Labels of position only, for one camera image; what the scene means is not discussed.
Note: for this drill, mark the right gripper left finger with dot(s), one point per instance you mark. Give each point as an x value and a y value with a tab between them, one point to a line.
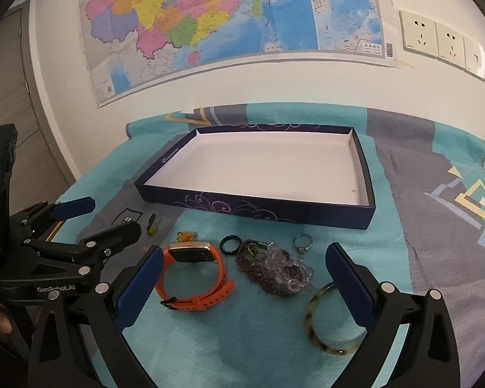
59	356

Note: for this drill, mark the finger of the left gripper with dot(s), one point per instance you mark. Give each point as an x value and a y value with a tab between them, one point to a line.
90	251
42	215

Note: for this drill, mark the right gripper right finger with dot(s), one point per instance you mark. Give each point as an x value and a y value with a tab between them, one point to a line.
429	356

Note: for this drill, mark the orange smart watch band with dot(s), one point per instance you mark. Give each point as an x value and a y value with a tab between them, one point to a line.
194	277

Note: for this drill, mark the tortoiseshell bangle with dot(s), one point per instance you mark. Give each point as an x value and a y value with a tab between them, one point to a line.
329	324

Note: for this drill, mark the grey wooden door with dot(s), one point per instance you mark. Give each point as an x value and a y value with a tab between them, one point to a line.
40	171

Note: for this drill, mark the teal grey bed sheet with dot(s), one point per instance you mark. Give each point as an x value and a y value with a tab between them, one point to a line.
419	239

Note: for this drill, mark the dark blue box tray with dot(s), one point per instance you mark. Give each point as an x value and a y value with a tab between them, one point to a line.
310	174

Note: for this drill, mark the colourful wall map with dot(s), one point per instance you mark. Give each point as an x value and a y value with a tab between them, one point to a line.
133	44

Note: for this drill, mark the white wall socket panel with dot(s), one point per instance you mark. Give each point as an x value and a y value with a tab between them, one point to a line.
427	37

